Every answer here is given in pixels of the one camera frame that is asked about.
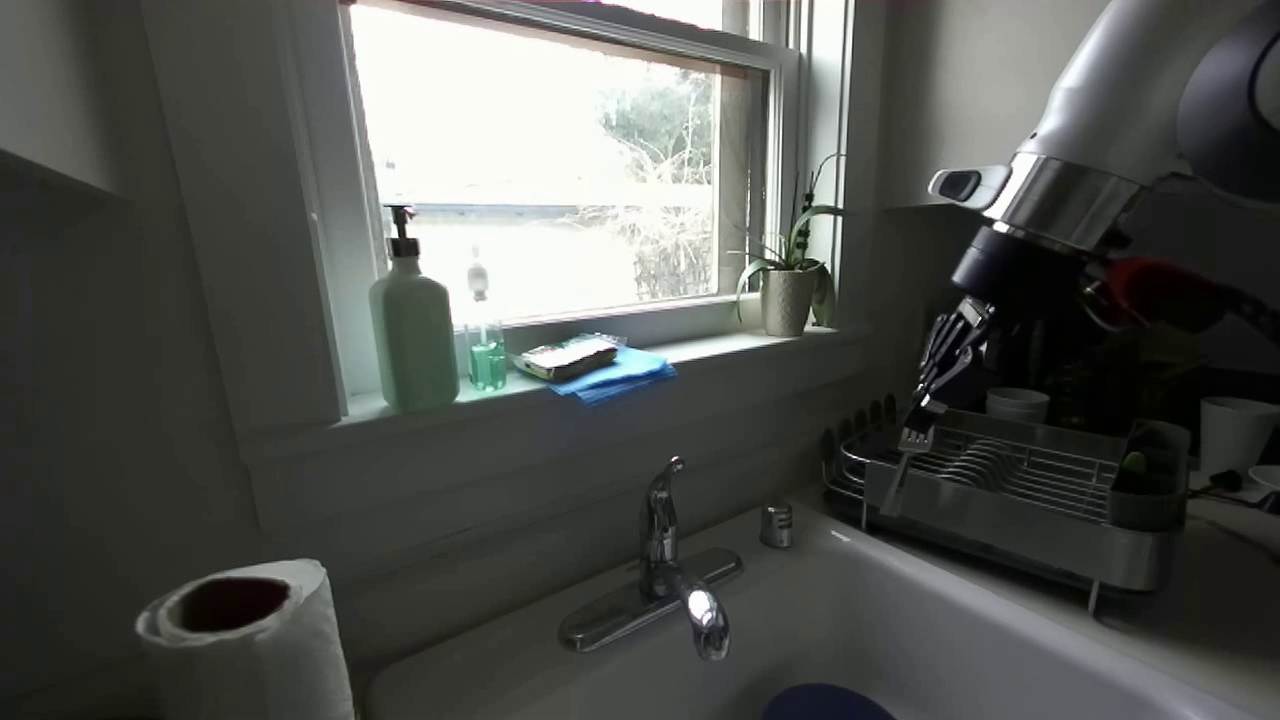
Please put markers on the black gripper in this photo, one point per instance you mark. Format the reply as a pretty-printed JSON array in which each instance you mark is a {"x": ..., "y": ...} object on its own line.
[{"x": 1024, "y": 286}]

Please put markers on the metal fork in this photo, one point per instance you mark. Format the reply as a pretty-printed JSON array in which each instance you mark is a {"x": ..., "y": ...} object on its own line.
[{"x": 915, "y": 438}]

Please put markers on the blue bowl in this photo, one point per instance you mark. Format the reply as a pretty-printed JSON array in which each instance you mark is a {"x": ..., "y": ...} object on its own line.
[{"x": 824, "y": 706}]

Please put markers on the stainless dish drying rack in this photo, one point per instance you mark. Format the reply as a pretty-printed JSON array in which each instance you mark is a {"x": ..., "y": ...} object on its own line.
[{"x": 1013, "y": 532}]

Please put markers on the white kitchen sink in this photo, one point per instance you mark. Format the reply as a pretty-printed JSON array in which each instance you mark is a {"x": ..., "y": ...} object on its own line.
[{"x": 855, "y": 626}]

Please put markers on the pale green plastic cup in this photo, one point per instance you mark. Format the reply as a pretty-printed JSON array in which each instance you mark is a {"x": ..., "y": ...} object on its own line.
[{"x": 1017, "y": 406}]

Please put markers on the black coffee maker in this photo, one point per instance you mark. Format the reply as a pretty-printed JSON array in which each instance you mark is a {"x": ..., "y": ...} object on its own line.
[{"x": 1086, "y": 386}]

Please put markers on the orchid in white pot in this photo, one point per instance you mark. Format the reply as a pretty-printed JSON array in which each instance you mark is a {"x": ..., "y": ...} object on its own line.
[{"x": 784, "y": 302}]

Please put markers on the dark grey utensil caddy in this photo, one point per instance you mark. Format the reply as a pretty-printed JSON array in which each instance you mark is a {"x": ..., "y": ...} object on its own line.
[{"x": 1148, "y": 486}]

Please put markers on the blue folded cloth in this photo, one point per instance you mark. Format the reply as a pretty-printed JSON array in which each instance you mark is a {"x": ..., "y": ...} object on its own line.
[{"x": 623, "y": 377}]

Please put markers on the chrome faucet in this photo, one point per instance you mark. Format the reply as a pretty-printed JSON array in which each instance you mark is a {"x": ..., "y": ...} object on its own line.
[{"x": 652, "y": 532}]

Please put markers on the dark dish sponge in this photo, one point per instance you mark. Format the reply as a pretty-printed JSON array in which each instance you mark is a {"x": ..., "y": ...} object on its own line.
[{"x": 564, "y": 359}]

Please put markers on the white framed window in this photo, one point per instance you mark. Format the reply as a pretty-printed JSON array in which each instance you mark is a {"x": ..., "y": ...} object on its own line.
[{"x": 534, "y": 162}]

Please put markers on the small green liquid bottle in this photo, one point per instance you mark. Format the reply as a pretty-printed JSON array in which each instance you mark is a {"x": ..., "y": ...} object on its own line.
[{"x": 484, "y": 361}]

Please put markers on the pale green soap dispenser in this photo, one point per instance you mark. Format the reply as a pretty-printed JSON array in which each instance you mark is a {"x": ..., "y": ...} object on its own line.
[{"x": 418, "y": 340}]

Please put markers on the white paper towel roll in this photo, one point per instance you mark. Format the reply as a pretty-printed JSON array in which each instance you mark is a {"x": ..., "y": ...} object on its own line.
[{"x": 253, "y": 653}]

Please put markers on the large white wall cabinet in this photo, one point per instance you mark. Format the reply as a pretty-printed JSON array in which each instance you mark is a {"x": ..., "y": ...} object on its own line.
[{"x": 983, "y": 80}]

